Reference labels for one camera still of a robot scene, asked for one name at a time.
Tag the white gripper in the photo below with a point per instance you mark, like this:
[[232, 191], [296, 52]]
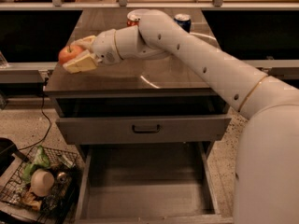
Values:
[[104, 47]]

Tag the red orange apple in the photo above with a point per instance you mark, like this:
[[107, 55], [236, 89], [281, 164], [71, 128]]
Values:
[[68, 53]]

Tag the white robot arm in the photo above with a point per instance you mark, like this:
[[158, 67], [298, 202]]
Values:
[[267, 163]]

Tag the grey top drawer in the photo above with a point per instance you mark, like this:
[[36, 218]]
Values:
[[101, 131]]

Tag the grey drawer cabinet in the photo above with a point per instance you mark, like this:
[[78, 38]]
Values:
[[135, 88]]

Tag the open grey middle drawer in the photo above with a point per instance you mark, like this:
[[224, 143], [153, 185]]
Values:
[[148, 184]]

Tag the red cola can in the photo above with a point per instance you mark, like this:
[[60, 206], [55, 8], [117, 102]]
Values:
[[132, 20]]

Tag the white bowl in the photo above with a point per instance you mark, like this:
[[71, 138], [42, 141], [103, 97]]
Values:
[[138, 12]]

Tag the blue soda can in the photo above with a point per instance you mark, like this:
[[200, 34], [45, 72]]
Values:
[[184, 21]]

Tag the green bag in basket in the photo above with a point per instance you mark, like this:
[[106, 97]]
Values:
[[41, 160]]

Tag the black object at left edge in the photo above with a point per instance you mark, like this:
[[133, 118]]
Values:
[[7, 148]]

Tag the beige cup in basket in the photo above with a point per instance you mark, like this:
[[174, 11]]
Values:
[[41, 182]]

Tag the black drawer handle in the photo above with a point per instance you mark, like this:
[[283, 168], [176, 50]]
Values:
[[146, 129]]

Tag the black wire basket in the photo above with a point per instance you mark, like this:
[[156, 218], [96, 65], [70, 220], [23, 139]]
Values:
[[51, 209]]

